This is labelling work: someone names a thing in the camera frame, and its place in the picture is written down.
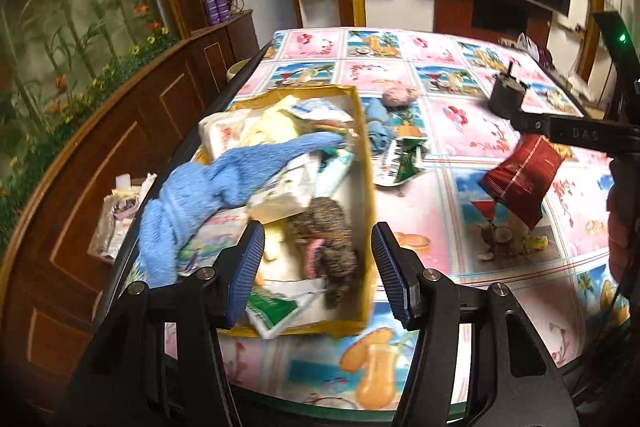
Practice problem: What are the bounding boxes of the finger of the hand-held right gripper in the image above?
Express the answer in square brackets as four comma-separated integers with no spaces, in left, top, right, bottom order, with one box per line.
[509,109,553,138]

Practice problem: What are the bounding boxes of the person's right hand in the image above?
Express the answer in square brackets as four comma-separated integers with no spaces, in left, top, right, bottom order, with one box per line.
[606,184,640,285]

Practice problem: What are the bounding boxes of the teal cartoon tissue packet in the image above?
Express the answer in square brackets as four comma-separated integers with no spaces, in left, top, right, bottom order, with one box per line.
[315,148,353,198]

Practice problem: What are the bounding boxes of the colourful printed pack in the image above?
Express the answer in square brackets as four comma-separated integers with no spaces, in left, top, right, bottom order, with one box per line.
[177,211,252,275]

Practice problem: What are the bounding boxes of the brown knitted cloth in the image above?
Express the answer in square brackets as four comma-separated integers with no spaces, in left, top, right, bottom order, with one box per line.
[288,196,360,309]

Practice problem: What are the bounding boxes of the small blue cloth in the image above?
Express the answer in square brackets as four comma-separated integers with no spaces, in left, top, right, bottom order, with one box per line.
[362,99,402,154]

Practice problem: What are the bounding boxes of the fruit printed tablecloth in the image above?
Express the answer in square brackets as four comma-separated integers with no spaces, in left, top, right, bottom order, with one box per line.
[119,26,632,414]

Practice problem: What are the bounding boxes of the cardboard tray with packets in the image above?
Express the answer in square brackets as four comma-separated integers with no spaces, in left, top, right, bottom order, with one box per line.
[88,176,157,264]

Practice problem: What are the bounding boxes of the yellow taped storage box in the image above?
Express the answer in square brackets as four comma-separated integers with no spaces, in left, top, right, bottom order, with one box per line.
[192,85,378,340]

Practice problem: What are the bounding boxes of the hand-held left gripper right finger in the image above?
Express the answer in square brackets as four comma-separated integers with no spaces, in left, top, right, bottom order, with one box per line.
[370,221,577,427]

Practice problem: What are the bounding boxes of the yellow fluffy towel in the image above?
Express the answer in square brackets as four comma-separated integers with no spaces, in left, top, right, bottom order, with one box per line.
[248,99,303,146]

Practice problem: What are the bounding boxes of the flower wall mural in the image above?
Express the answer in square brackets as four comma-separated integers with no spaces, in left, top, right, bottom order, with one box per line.
[0,0,180,255]

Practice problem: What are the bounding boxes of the black cup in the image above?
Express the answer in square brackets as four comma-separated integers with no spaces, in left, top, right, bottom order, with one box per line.
[488,61,527,118]

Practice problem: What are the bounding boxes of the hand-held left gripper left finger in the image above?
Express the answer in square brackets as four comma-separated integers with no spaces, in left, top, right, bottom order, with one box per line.
[54,221,266,427]

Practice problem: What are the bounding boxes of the blue fluffy towel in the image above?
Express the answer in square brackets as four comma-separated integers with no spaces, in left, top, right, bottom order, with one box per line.
[139,131,352,289]

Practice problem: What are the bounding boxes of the white plastic bag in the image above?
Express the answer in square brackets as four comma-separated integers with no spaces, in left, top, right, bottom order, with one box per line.
[514,32,541,61]

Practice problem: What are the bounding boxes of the pink scrubber pad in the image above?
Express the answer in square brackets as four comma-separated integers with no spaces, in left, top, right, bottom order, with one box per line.
[382,84,419,108]

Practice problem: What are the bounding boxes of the brown wooden cabinet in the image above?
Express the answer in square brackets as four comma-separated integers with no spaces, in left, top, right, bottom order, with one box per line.
[0,8,262,427]

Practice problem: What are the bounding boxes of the dark red packet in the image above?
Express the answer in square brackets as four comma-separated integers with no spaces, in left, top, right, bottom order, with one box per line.
[479,136,567,229]

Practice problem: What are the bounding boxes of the green white foil packet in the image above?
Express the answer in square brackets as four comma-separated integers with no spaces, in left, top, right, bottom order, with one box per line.
[374,136,429,188]

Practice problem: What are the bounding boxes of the green white sachet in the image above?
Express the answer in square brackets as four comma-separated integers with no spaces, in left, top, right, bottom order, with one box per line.
[246,286,312,340]

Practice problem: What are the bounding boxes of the white yellow-dotted tissue pack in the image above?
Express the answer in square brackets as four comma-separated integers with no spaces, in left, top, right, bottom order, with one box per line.
[248,152,322,224]

